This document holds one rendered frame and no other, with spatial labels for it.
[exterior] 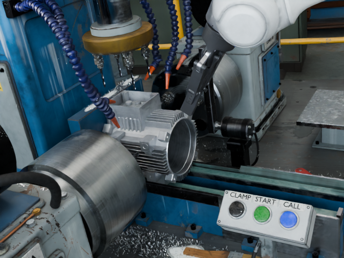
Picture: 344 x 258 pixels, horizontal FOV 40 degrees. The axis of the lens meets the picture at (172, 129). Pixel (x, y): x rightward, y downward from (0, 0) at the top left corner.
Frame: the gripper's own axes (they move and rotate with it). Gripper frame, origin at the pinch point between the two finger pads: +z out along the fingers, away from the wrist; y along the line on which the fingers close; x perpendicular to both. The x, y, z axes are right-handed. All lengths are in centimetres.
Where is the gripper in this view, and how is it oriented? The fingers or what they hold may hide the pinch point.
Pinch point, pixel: (191, 101)
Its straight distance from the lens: 109.6
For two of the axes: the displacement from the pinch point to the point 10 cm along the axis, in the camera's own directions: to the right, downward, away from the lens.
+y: -4.8, 4.5, -7.5
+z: -3.1, 7.2, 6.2
